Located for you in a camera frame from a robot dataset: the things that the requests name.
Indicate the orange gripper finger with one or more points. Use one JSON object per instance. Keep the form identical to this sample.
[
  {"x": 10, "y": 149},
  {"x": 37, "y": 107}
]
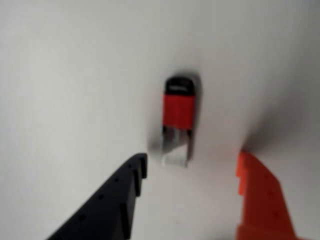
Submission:
[{"x": 265, "y": 200}]

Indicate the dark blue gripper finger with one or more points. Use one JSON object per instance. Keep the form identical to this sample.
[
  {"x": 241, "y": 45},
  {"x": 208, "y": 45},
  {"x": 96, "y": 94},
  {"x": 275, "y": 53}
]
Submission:
[{"x": 107, "y": 207}]

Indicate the red and black usb stick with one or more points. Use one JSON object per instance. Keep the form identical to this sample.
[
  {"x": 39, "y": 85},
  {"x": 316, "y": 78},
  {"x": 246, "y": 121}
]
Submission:
[{"x": 177, "y": 112}]

